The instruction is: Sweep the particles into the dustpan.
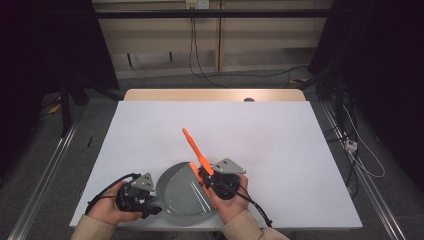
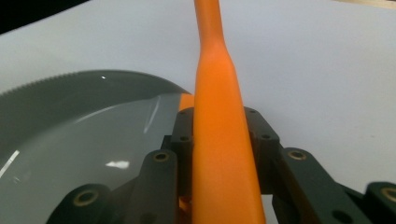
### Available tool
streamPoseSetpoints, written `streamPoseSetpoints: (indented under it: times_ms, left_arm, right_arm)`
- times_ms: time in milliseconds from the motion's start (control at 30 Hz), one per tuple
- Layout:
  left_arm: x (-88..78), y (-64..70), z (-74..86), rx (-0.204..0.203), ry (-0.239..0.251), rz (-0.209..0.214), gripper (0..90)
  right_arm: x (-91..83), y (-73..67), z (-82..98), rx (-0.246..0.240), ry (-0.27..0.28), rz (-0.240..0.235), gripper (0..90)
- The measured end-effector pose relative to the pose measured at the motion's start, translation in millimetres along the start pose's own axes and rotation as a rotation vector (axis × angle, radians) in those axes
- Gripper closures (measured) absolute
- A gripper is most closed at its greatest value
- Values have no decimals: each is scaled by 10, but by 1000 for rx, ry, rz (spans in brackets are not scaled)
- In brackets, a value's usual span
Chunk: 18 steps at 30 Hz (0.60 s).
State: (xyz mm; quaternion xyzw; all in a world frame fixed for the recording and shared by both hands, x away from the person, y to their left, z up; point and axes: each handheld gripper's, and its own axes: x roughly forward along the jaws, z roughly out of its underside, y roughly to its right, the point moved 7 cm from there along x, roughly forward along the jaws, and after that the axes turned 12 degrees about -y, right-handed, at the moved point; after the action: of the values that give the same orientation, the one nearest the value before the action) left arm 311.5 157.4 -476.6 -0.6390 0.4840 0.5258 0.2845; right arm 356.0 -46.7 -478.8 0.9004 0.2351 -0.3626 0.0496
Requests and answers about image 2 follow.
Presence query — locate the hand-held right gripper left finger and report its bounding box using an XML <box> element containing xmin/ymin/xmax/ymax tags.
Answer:
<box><xmin>162</xmin><ymin>106</ymin><xmax>195</xmax><ymax>200</ymax></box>

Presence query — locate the orange brush with gray bristles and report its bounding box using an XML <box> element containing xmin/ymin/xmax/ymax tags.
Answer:
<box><xmin>178</xmin><ymin>0</ymin><xmax>267</xmax><ymax>224</ymax></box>

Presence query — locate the light wooden table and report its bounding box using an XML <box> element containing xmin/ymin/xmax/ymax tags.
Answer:
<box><xmin>332</xmin><ymin>0</ymin><xmax>396</xmax><ymax>9</ymax></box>

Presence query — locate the white board table cover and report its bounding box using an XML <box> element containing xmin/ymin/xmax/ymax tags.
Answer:
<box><xmin>0</xmin><ymin>0</ymin><xmax>396</xmax><ymax>224</ymax></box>

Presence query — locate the gray dustpan with orange edge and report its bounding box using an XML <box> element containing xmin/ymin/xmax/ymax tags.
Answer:
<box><xmin>0</xmin><ymin>69</ymin><xmax>196</xmax><ymax>224</ymax></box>

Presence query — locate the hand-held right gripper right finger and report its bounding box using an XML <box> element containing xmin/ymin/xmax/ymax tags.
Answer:
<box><xmin>244</xmin><ymin>106</ymin><xmax>283</xmax><ymax>196</ymax></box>

